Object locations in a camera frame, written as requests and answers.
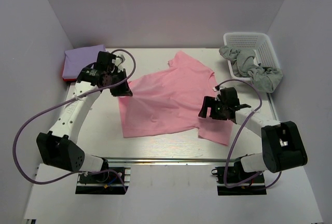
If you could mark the folded purple t shirt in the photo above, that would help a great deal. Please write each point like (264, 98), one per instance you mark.
(81, 57)

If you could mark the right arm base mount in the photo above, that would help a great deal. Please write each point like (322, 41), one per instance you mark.
(254, 186)

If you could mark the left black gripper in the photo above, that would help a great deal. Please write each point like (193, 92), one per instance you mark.
(120, 84)

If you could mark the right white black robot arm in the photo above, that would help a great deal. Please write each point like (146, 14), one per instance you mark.
(282, 146)

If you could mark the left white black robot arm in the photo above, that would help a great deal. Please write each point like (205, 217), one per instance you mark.
(58, 147)

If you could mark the folded red t shirt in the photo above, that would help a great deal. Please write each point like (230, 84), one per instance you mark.
(69, 74)

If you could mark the grey crumpled t shirt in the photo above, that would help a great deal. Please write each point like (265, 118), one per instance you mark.
(264, 79)

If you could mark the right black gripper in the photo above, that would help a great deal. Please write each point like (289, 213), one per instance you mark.
(210, 107)

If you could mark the white plastic basket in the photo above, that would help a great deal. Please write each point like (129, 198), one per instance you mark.
(258, 42)

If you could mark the pink t shirt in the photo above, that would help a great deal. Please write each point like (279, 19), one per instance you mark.
(169, 101)

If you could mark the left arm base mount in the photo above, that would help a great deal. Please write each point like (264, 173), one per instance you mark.
(105, 183)

